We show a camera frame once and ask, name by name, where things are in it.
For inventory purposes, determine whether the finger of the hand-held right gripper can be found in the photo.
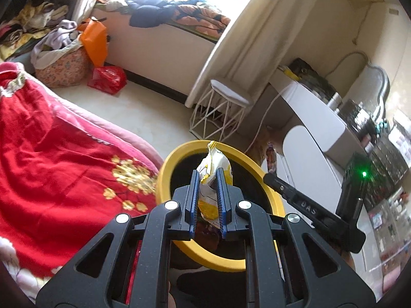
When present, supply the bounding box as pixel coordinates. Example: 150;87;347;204
263;172;367;254

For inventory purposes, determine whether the dark bag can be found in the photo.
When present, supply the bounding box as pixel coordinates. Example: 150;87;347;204
287;58;326;89

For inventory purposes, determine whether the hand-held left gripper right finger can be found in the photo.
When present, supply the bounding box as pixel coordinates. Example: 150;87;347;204
216;168;376;308

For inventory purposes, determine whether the white window seat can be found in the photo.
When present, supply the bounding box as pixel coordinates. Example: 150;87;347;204
91;6;222;95

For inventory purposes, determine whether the brown paper bag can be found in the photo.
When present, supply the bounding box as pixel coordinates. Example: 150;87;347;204
249;128;270;159

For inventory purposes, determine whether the orange bag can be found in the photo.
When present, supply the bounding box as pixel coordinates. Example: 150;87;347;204
79;17;108;68

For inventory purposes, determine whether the wide cream curtain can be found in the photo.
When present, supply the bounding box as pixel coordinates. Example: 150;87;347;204
184;0;325;111

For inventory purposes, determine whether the yellow white snack packet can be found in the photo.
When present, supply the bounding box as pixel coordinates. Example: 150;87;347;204
196;140;232;232

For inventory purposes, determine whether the yellow rimmed trash bin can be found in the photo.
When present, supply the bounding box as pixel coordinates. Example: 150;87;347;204
156;140;286;273

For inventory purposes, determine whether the white bottle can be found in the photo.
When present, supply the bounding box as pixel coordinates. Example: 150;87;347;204
328;92;343;110

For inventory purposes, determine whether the white chair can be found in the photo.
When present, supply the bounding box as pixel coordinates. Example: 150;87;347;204
276;125;345;206

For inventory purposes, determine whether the floral fabric basket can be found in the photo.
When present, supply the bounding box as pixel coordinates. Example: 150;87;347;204
34;43;90;89

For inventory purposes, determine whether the white framed mirror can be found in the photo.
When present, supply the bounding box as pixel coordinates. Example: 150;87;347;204
364;64;390;113

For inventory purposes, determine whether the orange patterned blanket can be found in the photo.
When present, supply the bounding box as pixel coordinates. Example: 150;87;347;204
173;2;232;37

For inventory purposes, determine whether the pile of clothes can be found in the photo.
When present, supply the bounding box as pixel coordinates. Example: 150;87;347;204
0;0;74;61

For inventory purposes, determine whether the white cable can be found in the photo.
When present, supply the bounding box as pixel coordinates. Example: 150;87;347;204
247;86;287;152

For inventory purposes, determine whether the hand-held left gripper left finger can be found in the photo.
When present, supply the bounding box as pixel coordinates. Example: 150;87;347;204
35;169;200;308

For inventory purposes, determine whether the red plastic bag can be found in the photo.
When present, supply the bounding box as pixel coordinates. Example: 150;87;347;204
87;66;127;95

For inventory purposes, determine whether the white wire stool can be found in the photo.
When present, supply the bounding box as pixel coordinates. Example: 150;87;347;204
189;79;251;142

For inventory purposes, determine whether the black organizer box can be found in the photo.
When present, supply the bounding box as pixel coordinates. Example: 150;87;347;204
340;99;378;135

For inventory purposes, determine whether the colourful snack bag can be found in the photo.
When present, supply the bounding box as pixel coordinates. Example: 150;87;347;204
265;143;278;174

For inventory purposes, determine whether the air conditioner pipe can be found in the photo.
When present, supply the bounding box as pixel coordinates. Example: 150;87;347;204
343;0;378;10

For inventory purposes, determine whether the red floral blanket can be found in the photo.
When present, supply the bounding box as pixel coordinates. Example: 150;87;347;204
0;62;166;296

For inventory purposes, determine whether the cluttered cosmetics rack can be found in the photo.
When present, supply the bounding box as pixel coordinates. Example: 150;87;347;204
366;112;411;257

